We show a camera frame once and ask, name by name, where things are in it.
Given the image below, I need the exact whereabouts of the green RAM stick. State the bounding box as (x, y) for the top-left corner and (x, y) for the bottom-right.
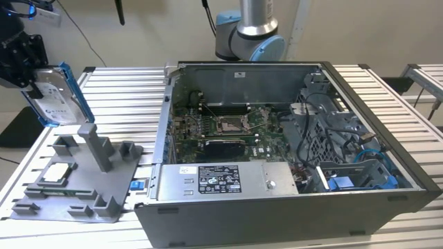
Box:
(32, 187), (95, 196)

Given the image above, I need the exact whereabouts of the blue wrist cable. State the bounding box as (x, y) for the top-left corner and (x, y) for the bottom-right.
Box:
(8, 0), (37, 20)

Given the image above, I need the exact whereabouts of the silver CPU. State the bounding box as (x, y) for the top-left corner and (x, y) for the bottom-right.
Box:
(36, 163), (79, 186)

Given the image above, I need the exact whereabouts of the hard disk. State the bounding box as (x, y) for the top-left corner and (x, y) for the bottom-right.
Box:
(21, 61), (96, 128)

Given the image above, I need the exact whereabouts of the aluminium slat side table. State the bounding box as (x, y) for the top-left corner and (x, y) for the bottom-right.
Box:
(399, 63), (443, 104)

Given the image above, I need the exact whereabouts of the black hanging strap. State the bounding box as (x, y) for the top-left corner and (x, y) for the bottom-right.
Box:
(115, 0), (125, 26)

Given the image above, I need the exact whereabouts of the green motherboard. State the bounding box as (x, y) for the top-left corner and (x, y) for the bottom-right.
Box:
(169, 105), (288, 163)

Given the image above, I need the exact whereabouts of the black open PC case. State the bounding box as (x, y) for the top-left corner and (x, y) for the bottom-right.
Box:
(133, 61), (443, 247)

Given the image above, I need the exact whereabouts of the silver power supply unit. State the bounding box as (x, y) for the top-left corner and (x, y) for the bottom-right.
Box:
(157, 162), (299, 202)

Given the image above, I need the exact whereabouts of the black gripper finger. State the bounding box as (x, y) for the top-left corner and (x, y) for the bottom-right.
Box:
(22, 77), (45, 100)

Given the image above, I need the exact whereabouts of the CPU socket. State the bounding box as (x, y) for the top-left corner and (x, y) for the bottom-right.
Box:
(216, 115), (251, 134)

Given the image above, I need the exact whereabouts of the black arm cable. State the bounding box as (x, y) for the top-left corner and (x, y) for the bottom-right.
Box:
(201, 0), (217, 37)

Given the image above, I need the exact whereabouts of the white label box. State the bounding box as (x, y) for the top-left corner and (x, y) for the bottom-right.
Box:
(33, 4), (63, 27)

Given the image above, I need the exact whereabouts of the blue disk carrier in bay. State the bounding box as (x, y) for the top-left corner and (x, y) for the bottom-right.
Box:
(327, 176), (397, 193)

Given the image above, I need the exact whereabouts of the black wire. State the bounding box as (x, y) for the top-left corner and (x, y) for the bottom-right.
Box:
(296, 92), (349, 167)

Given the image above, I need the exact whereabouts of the metal disk bay cage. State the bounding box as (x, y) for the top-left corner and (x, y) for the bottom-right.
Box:
(280, 101), (377, 167)

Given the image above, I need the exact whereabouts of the grey parts rack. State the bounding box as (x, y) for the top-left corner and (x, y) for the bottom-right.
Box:
(9, 123), (144, 224)

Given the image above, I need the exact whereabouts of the blue wire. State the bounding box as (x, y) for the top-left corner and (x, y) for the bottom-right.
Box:
(356, 149), (393, 177)

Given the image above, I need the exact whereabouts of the black graphics card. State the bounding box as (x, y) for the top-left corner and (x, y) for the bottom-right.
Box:
(203, 139), (247, 163)

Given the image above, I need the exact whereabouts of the black floor object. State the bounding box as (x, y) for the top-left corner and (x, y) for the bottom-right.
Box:
(0, 106), (45, 148)

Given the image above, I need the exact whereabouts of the black wall cable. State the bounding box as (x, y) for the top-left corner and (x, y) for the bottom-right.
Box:
(57, 0), (108, 68)

